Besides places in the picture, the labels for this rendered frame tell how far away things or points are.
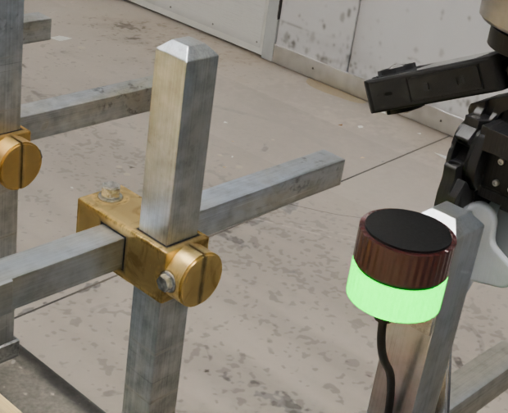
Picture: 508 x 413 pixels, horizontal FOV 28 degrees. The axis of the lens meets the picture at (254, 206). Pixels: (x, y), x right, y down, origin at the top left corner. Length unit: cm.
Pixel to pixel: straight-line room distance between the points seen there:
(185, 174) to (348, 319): 182
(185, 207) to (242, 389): 149
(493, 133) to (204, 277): 28
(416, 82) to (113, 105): 51
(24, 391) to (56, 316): 137
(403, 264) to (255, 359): 181
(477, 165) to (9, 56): 48
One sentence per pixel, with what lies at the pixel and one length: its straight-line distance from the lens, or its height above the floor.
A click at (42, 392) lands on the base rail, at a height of 70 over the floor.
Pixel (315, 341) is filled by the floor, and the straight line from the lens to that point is 251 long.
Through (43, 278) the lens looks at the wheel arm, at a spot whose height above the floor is 95.
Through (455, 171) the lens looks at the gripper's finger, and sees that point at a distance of 70.
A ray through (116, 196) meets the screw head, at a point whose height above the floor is 98.
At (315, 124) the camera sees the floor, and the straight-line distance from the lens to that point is 374.
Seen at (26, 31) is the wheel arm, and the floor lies 95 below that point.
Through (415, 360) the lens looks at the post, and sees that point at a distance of 71.
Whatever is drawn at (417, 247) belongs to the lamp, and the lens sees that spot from 62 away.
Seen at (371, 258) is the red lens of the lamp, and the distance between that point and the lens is 62.
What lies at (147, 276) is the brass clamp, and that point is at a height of 94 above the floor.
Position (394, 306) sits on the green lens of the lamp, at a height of 107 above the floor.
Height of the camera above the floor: 139
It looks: 27 degrees down
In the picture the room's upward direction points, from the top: 8 degrees clockwise
